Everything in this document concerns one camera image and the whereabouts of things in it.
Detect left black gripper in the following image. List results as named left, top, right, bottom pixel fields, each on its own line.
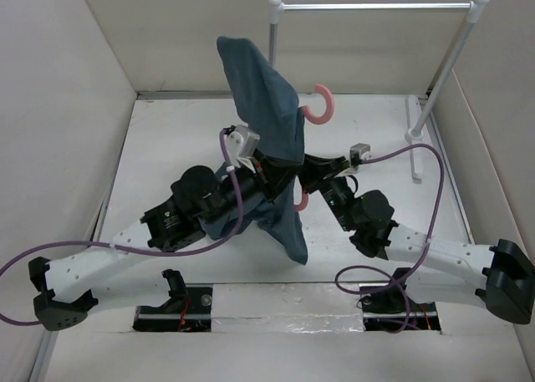
left=204, top=149, right=303, bottom=227

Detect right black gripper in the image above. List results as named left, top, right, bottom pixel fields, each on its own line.
left=293, top=149, right=357, bottom=231

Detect dark teal t shirt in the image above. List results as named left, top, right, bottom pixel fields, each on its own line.
left=217, top=36, right=308, bottom=265

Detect pink plastic hanger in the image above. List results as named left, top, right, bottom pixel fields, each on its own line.
left=293, top=83, right=335, bottom=213

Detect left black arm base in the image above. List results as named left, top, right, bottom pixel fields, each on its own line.
left=133, top=269, right=213, bottom=333

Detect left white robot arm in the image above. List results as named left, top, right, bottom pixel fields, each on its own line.
left=28, top=150, right=308, bottom=331

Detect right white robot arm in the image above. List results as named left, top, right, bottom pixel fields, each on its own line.
left=298, top=154, right=534, bottom=324

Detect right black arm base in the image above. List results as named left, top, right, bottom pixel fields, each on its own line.
left=356, top=288, right=441, bottom=333

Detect white and silver clothes rack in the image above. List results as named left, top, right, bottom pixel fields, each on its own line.
left=267, top=0, right=491, bottom=182

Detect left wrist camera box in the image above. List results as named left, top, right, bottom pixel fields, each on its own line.
left=224, top=125, right=260, bottom=171

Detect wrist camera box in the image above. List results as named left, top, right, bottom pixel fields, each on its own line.
left=344, top=143, right=371, bottom=176
left=224, top=125, right=260, bottom=171

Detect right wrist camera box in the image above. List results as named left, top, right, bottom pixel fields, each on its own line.
left=344, top=143, right=371, bottom=176

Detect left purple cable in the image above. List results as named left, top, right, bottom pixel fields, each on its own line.
left=0, top=131, right=246, bottom=327

